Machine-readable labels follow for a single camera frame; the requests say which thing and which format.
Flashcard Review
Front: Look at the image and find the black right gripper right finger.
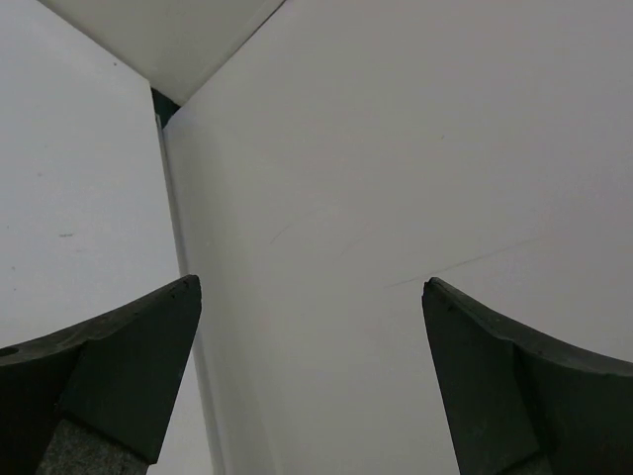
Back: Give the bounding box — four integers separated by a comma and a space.
421, 277, 632, 474

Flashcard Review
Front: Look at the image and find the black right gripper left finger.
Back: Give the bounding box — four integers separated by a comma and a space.
1, 275, 202, 474

